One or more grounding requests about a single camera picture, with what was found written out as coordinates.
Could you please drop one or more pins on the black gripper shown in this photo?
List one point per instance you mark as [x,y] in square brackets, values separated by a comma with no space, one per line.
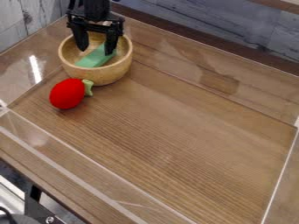
[111,24]

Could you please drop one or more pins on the green rectangular block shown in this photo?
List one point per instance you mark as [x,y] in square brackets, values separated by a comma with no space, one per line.
[97,58]

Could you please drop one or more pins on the brown wooden bowl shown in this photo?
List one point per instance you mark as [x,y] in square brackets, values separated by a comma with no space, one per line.
[101,75]

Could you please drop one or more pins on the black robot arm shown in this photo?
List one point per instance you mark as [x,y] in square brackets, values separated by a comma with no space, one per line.
[91,16]

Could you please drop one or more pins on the red plush strawberry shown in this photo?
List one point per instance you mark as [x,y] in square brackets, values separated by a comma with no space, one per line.
[69,93]

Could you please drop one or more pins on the clear acrylic tray wall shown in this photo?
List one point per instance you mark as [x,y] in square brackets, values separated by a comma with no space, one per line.
[99,196]

